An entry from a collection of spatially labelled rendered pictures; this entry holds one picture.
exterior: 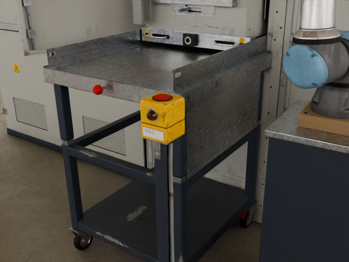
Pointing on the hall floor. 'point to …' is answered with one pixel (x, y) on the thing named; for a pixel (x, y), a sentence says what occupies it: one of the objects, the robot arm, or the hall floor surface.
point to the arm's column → (305, 204)
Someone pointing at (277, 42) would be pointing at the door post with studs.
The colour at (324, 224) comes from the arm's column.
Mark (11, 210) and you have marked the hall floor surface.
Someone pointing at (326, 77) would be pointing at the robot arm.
